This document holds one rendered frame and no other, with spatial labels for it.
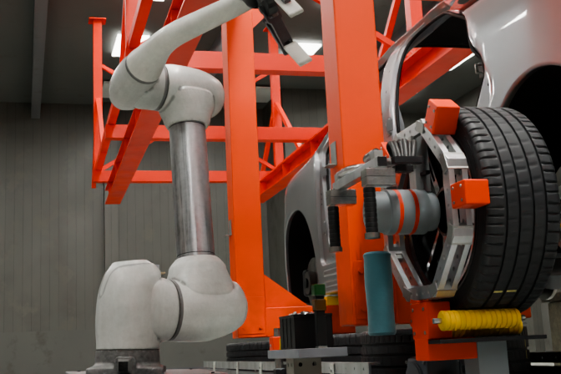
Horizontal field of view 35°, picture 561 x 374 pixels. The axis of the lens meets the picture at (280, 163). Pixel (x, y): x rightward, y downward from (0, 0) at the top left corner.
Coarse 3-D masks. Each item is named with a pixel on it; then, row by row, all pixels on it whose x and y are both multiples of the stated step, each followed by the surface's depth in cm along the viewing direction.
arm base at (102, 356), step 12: (96, 360) 215; (108, 360) 212; (120, 360) 208; (132, 360) 211; (144, 360) 213; (156, 360) 216; (96, 372) 209; (108, 372) 210; (120, 372) 209; (132, 372) 210; (144, 372) 210; (156, 372) 210
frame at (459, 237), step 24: (432, 144) 264; (456, 144) 262; (456, 168) 255; (456, 216) 252; (384, 240) 302; (456, 240) 251; (408, 264) 293; (456, 264) 258; (408, 288) 283; (432, 288) 263; (456, 288) 262
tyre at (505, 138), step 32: (480, 128) 261; (512, 128) 264; (480, 160) 254; (512, 160) 256; (544, 160) 257; (512, 192) 251; (544, 192) 254; (480, 224) 253; (512, 224) 250; (544, 224) 254; (480, 256) 253; (512, 256) 252; (544, 256) 255; (480, 288) 256; (512, 288) 259
